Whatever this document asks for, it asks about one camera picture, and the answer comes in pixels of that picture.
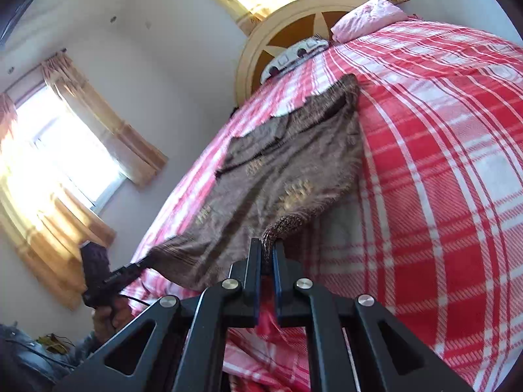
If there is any white patterned pillow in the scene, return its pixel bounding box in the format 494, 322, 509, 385
259, 39, 331, 82

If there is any yellow object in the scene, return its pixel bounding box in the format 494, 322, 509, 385
39, 334, 71, 354

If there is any bed with red plaid sheet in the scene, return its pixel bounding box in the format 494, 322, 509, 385
131, 16, 523, 392

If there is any pink pillow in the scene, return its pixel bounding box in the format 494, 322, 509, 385
330, 0, 409, 43

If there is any grey-framed window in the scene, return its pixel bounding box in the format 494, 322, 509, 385
0, 84, 127, 213

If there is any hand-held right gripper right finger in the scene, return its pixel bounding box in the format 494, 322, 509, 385
272, 240, 475, 392

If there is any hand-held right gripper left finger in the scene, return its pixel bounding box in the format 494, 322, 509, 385
53, 239, 262, 392

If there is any black cable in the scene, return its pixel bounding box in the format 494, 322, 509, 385
118, 293, 154, 307

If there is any person's left hand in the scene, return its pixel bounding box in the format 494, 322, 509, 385
92, 293, 136, 332

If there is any cream and brown wooden headboard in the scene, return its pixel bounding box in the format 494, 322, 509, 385
235, 0, 370, 107

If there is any brown knitted sun-pattern sweater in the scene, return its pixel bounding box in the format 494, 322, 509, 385
145, 73, 364, 292

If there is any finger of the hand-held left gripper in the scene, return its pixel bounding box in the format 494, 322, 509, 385
110, 258, 158, 290

